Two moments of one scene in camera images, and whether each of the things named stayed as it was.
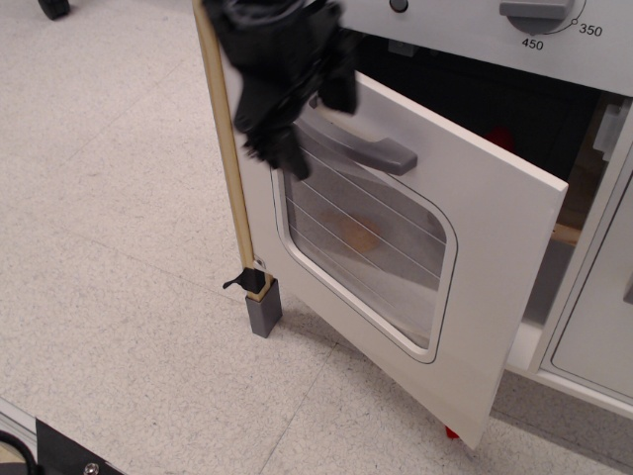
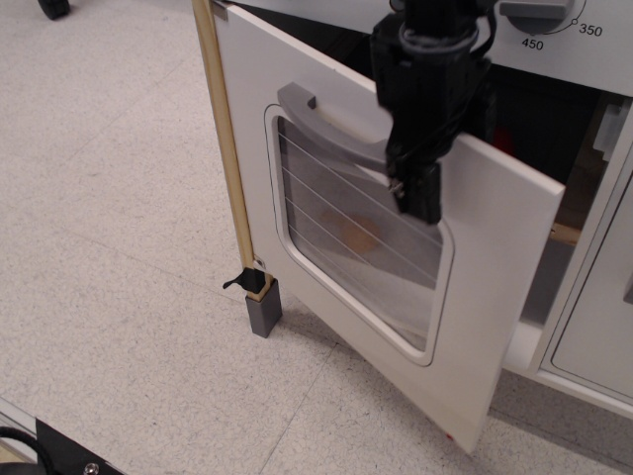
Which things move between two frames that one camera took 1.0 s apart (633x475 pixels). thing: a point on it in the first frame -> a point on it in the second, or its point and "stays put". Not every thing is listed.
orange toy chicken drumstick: (361, 234) stays put
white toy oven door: (411, 252) stays put
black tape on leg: (250, 279) stays put
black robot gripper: (285, 52) -> (437, 87)
